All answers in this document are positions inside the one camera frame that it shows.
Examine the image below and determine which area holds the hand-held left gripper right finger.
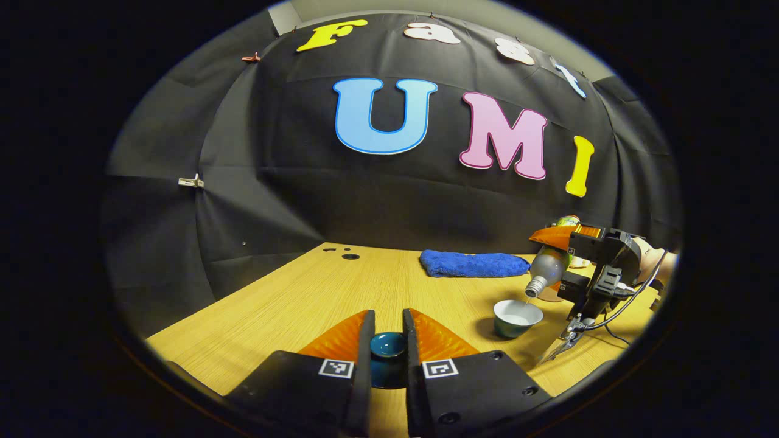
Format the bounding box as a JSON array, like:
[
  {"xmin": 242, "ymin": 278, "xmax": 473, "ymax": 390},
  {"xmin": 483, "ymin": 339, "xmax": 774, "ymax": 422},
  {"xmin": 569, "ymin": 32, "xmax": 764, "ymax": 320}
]
[{"xmin": 402, "ymin": 308, "xmax": 551, "ymax": 438}]

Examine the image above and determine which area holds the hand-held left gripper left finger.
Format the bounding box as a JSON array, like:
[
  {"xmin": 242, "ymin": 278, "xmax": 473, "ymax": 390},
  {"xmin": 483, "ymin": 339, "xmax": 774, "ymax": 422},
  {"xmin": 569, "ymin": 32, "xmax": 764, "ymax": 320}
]
[{"xmin": 225, "ymin": 310, "xmax": 376, "ymax": 438}]

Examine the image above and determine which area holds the silver green water bottle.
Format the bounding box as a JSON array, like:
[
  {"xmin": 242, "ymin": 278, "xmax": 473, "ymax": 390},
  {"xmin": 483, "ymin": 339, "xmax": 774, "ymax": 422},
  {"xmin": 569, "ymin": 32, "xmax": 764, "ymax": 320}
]
[{"xmin": 525, "ymin": 214, "xmax": 582, "ymax": 299}]

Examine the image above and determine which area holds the teal teacup lid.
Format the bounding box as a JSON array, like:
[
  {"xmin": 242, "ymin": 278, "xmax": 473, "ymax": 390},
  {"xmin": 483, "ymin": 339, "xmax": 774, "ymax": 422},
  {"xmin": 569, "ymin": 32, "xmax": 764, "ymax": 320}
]
[{"xmin": 369, "ymin": 332, "xmax": 410, "ymax": 390}]

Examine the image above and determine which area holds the teal teacup with white inside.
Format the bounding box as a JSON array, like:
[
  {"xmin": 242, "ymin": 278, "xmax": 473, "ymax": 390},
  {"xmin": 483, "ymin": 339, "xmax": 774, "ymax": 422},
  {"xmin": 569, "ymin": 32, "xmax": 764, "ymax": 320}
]
[{"xmin": 493, "ymin": 299, "xmax": 544, "ymax": 339}]

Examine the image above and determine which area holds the blue towel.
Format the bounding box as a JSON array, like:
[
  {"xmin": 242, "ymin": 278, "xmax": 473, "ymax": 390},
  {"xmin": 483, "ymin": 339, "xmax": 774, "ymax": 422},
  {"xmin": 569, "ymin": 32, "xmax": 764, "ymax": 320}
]
[{"xmin": 419, "ymin": 249, "xmax": 531, "ymax": 279}]

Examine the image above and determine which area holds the black backdrop cloth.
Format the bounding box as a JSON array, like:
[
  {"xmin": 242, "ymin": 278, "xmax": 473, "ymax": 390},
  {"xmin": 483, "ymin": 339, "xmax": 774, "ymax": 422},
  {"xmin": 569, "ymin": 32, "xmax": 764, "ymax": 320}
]
[{"xmin": 100, "ymin": 12, "xmax": 682, "ymax": 338}]

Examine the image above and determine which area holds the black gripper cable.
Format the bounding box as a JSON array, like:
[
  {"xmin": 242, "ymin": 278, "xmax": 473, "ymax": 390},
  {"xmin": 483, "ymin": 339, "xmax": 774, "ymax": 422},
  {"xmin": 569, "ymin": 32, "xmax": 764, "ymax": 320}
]
[{"xmin": 581, "ymin": 249, "xmax": 668, "ymax": 349}]

